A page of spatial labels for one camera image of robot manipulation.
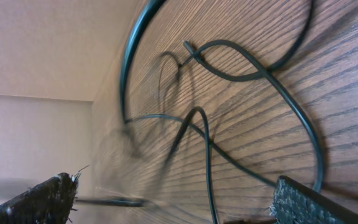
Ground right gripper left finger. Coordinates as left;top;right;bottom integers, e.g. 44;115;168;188
0;172;80;224

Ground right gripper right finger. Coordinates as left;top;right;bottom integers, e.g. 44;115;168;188
270;175;358;224

